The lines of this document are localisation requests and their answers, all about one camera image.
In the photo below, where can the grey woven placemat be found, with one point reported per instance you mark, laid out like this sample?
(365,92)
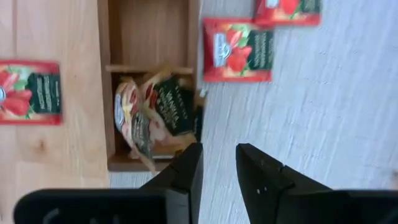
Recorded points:
(326,93)

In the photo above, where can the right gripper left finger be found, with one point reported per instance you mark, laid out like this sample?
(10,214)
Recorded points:
(189,171)

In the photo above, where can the wooden tea organiser box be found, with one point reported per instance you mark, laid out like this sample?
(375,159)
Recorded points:
(149,31)

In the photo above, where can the silver white tea packet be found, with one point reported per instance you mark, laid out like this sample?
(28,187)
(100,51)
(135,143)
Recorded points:
(130,115)

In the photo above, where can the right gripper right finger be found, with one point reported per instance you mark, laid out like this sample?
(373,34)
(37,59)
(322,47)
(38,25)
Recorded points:
(261,177)

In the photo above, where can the beige tea packet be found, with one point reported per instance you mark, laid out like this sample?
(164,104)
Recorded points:
(174,109)

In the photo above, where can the red tea packet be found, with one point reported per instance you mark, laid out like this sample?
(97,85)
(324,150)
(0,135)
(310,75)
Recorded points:
(31,93)
(286,12)
(236,53)

